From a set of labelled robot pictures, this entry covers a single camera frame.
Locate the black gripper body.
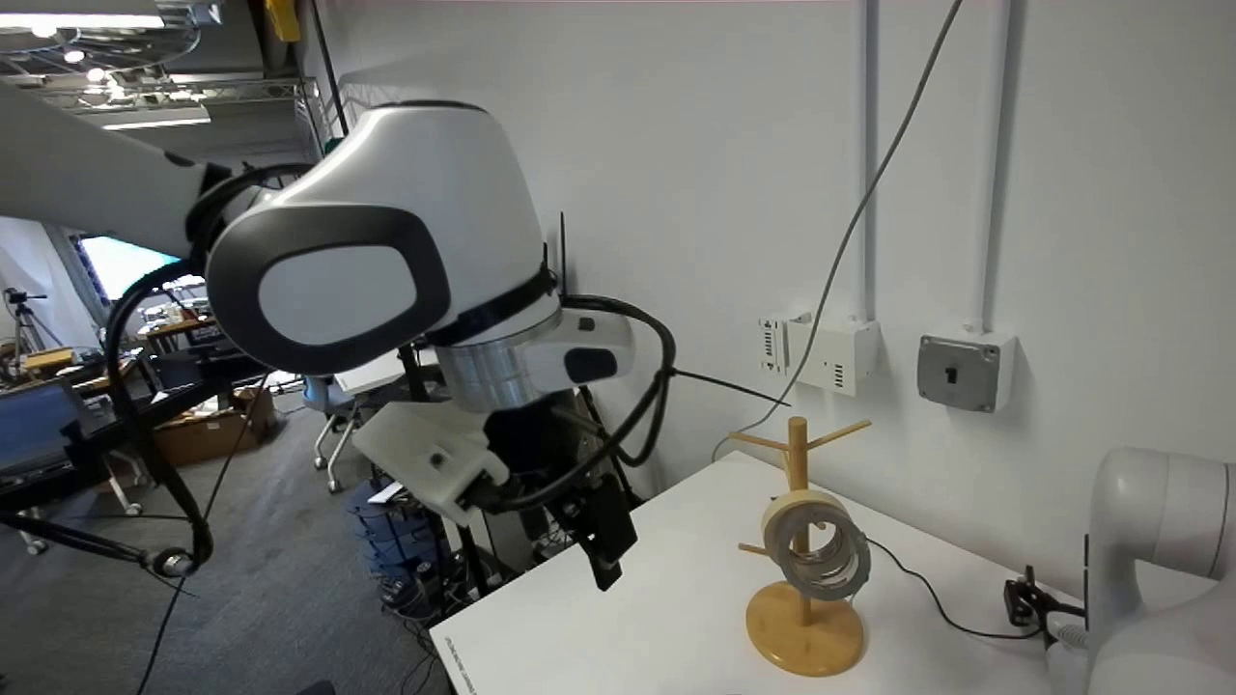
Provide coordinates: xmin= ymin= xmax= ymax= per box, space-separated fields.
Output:
xmin=490 ymin=391 xmax=625 ymax=517

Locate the grey duct tape roll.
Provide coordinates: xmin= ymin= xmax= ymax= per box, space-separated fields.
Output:
xmin=782 ymin=514 xmax=878 ymax=607

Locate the beige masking tape roll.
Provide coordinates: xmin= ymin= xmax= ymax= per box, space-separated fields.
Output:
xmin=761 ymin=489 xmax=857 ymax=578

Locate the wooden mug tree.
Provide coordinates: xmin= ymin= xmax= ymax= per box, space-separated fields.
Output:
xmin=729 ymin=412 xmax=880 ymax=678

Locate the brown cardboard box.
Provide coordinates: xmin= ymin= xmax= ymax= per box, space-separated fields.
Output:
xmin=147 ymin=381 xmax=281 ymax=471

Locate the blue office chair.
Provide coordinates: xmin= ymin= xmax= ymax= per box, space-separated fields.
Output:
xmin=0 ymin=374 xmax=93 ymax=489

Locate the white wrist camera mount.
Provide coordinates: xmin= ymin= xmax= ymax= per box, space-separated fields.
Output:
xmin=348 ymin=397 xmax=514 ymax=522

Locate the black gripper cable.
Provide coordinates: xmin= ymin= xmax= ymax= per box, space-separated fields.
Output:
xmin=496 ymin=291 xmax=683 ymax=514

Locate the small white wall box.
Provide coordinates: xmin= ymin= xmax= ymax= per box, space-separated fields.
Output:
xmin=757 ymin=311 xmax=817 ymax=381

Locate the large white wall box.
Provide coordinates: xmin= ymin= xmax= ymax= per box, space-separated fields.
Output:
xmin=800 ymin=315 xmax=884 ymax=403

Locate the thin black table cable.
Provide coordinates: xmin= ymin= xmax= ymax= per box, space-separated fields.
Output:
xmin=864 ymin=536 xmax=1020 ymax=642

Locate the grey wall junction box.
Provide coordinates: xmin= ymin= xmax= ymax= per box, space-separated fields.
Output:
xmin=917 ymin=328 xmax=1024 ymax=418

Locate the black cable plug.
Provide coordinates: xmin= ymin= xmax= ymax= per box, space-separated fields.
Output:
xmin=1002 ymin=560 xmax=1095 ymax=648

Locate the white wall conduit pipe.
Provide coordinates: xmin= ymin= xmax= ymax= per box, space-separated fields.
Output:
xmin=983 ymin=0 xmax=1032 ymax=339
xmin=857 ymin=0 xmax=884 ymax=323

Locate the grey hanging wall cable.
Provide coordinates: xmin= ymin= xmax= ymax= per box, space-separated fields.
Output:
xmin=706 ymin=0 xmax=971 ymax=462

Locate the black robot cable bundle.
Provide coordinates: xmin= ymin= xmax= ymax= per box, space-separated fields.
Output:
xmin=97 ymin=249 xmax=226 ymax=585

